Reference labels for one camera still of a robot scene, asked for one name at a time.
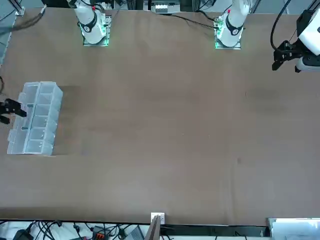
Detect black base cable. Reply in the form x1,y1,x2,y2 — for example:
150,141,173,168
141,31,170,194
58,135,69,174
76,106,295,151
172,13,220,29

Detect grey cable bundle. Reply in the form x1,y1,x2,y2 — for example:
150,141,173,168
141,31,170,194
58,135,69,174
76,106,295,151
0,6,48,36

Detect aluminium profile post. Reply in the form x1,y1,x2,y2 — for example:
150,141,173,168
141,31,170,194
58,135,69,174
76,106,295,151
146,212,166,240

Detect black connector with red clip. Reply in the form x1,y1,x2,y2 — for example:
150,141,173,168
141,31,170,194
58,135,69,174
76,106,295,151
92,226,106,240

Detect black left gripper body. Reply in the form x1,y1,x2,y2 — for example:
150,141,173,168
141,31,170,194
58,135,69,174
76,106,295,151
286,41,305,60

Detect black power adapter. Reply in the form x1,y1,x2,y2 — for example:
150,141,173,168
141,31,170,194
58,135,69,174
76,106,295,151
13,229,34,240

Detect transparent compartment box with lid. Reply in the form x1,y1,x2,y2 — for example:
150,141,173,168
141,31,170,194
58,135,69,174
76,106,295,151
6,81,63,156

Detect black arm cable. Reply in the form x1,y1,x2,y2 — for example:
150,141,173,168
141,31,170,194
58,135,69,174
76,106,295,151
271,0,297,51

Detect aluminium corner profile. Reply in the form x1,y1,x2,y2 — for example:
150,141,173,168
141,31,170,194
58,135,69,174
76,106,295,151
9,0,26,16

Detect white power strip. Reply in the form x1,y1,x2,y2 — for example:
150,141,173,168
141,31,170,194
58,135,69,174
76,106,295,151
151,1,169,14

